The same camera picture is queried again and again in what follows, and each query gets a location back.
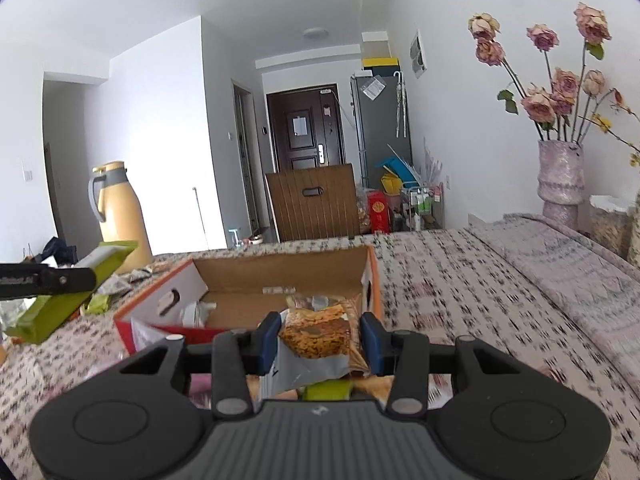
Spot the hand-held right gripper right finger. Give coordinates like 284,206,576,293
360,311,524,421

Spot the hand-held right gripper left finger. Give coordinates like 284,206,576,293
117,311,282,421

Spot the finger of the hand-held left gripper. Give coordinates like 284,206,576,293
37,266,97,297

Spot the long green snack packet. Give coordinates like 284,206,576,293
2,240,140,345

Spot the clear oat crisp packet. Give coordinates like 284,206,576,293
259,296,371,401

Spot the red cardboard box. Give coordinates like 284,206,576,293
114,245,385,361

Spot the black bag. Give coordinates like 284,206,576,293
42,236,78,267

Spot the small green snack packet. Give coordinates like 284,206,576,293
82,294,112,316

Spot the white snack packet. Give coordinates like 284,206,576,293
127,266,168,282
97,275,132,296

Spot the clear snack packet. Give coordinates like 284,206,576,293
180,301,217,329

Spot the yellow thermos jug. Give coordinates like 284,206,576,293
88,161,153,267

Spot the red gift box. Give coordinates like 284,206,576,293
367,190,392,234

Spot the wooden chair back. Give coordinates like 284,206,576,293
265,162,360,242

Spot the blue plastic dustpan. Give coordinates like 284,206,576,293
381,157,421,186

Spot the grey interior door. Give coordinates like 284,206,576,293
231,80,261,231

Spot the purple dried grass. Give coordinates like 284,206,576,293
422,137,444,186

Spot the dark brown door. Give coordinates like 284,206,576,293
266,85,347,170

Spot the folded pink grey blanket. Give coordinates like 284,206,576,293
467,212,640,361

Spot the grey refrigerator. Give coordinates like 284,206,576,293
350,72,414,188

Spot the white folded umbrella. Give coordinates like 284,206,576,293
392,71,409,139

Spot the pink textured vase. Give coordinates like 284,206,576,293
537,140,585,232

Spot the printed paper sheet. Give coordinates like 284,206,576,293
361,76,388,101

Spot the glass jar white lid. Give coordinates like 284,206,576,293
589,195,632,261

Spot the bunch of dried roses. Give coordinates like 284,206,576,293
467,2,640,167

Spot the wire trolley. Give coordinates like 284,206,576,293
400,185,445,233

